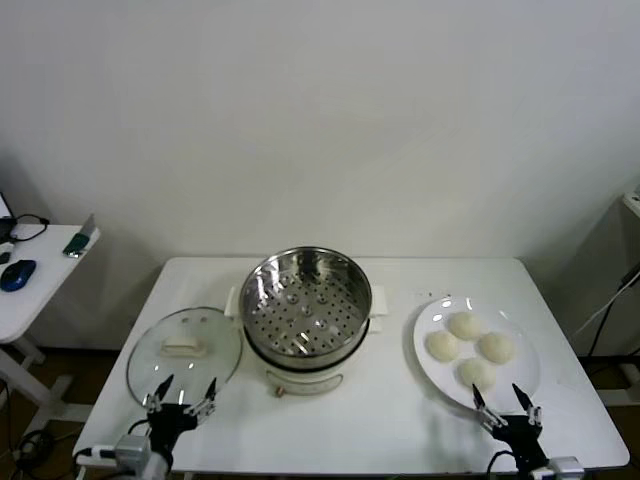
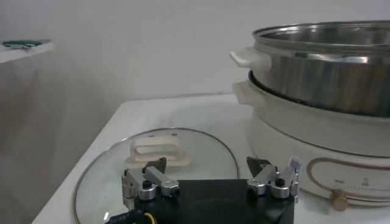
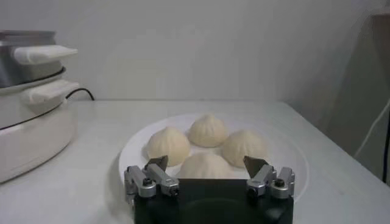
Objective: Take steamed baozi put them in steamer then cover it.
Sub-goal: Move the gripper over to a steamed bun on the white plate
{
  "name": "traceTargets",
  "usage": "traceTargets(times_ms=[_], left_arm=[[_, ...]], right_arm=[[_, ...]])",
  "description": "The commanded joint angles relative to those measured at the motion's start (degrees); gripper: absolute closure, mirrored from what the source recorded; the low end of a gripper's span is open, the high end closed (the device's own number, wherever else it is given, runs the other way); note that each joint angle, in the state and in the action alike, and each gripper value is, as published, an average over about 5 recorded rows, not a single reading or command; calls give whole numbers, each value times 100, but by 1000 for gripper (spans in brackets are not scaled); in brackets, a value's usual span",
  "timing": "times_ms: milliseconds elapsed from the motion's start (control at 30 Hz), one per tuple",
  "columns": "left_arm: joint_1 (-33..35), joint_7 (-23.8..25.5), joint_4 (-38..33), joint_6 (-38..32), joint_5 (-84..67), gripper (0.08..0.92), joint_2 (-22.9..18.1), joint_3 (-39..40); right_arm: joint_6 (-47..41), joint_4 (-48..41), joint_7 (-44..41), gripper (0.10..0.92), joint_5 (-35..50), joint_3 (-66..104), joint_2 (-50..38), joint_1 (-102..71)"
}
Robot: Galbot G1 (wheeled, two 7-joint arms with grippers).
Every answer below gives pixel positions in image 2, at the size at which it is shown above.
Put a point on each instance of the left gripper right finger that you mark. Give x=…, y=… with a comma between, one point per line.
x=263, y=176

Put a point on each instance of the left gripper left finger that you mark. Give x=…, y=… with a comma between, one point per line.
x=155, y=178

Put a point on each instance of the steel perforated steamer basket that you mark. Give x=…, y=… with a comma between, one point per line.
x=320, y=82

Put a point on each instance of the round glass pot lid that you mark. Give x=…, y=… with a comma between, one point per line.
x=207, y=158

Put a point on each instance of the cream electric cooking pot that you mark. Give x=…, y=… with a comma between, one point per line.
x=304, y=137

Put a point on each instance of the white side table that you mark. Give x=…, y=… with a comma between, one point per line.
x=18, y=53

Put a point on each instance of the green scraper tool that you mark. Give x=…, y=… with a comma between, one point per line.
x=21, y=43

